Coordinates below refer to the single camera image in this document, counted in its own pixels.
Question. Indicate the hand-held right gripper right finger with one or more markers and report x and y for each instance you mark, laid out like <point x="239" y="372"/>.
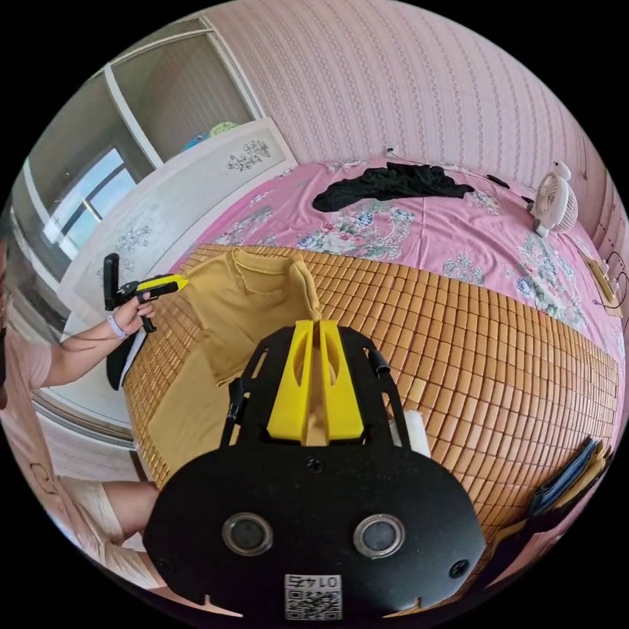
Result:
<point x="341" y="398"/>

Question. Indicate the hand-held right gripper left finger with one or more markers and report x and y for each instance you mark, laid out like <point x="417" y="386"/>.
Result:
<point x="291" y="393"/>

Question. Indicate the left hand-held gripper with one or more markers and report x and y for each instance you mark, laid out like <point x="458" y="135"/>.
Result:
<point x="129" y="291"/>

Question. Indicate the yellow long sleeve shirt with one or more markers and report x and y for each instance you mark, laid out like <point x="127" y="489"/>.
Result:
<point x="245" y="309"/>

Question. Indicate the person's left forearm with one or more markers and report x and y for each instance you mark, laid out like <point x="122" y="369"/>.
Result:
<point x="83" y="353"/>

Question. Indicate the person's left hand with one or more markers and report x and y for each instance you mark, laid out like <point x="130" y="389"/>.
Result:
<point x="131" y="317"/>

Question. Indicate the white headboard with flower print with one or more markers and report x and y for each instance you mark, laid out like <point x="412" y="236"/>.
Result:
<point x="162" y="211"/>

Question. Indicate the window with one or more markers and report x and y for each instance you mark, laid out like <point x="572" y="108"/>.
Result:
<point x="83" y="206"/>

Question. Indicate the bed with mat and floral sheet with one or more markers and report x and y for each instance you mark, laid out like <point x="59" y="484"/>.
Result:
<point x="491" y="368"/>

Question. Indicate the person's body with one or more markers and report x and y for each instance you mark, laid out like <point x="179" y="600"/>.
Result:
<point x="29" y="366"/>

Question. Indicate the white framed glass partition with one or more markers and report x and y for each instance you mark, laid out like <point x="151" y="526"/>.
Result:
<point x="186" y="83"/>

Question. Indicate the black garment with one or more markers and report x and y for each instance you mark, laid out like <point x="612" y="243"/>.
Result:
<point x="393" y="186"/>

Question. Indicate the pile of clothes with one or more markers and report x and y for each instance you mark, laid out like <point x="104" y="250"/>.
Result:
<point x="570" y="484"/>

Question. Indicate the white table fan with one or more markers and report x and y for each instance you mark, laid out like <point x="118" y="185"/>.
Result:
<point x="555" y="201"/>

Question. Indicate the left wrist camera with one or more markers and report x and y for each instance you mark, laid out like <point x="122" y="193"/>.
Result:
<point x="111" y="280"/>

